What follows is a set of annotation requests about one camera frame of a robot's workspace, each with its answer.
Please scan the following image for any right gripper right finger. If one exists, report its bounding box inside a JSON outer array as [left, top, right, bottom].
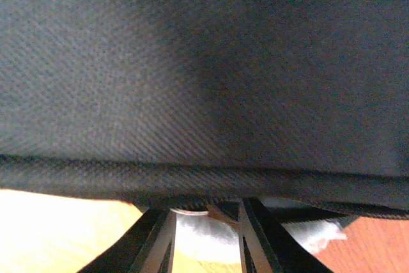
[[238, 198, 331, 272]]

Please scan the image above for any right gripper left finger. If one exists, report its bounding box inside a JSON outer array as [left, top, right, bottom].
[[79, 209, 176, 273]]

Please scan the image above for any black student backpack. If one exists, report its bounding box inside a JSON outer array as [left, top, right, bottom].
[[1, 0, 408, 219]]

